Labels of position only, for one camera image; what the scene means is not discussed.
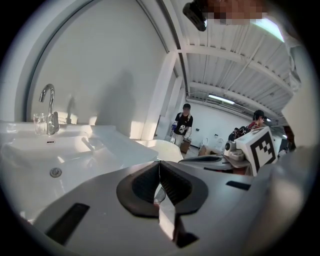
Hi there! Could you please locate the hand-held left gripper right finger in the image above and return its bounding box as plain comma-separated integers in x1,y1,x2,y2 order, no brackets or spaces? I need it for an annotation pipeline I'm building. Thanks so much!
159,160,258,256

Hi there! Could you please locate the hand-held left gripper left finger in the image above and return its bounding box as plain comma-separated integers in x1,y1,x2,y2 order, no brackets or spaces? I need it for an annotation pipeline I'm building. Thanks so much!
32,161,181,256

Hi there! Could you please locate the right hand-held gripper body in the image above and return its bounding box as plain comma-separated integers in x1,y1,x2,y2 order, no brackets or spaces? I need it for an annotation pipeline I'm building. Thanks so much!
223,126,279,177

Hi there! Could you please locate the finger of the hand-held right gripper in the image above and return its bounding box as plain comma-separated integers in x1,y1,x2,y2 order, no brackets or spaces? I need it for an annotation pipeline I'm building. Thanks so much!
177,154,226,164
177,160,235,172

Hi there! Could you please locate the large cardboard box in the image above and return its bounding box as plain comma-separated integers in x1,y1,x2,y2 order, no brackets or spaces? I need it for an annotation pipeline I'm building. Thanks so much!
198,144,214,157

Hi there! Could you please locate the small cardboard box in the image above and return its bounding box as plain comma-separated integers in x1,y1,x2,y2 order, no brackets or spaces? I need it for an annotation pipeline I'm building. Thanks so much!
180,139,192,154

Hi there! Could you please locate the round metal-rimmed dish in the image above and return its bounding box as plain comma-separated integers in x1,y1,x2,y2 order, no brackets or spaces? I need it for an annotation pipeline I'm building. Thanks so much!
153,186,167,204

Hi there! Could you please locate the long ceiling light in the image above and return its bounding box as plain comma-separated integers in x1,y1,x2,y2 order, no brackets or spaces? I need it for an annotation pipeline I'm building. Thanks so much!
249,17,286,43
207,94,236,106

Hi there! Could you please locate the chrome sink drain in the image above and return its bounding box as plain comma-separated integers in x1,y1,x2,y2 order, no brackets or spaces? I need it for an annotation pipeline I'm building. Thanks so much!
49,167,63,179

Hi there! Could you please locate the white ceramic sink basin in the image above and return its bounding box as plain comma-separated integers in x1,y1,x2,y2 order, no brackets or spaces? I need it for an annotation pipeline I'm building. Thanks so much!
0,121,161,226

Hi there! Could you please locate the person's white striped shirt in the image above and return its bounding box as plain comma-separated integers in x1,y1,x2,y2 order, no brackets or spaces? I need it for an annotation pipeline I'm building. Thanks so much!
281,21,320,151

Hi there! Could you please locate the chrome faucet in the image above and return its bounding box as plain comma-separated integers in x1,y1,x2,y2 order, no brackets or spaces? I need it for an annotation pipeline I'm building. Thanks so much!
38,83,61,136

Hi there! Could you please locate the clear drinking glass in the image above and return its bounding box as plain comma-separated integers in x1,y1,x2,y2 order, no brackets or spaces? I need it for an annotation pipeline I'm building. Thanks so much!
33,112,49,137

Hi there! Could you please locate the person's head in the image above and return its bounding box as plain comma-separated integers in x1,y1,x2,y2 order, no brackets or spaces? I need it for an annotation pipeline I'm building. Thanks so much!
203,0,270,26

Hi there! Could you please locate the black head-worn camera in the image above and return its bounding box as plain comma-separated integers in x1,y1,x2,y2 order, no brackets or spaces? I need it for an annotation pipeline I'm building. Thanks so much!
182,0,209,32

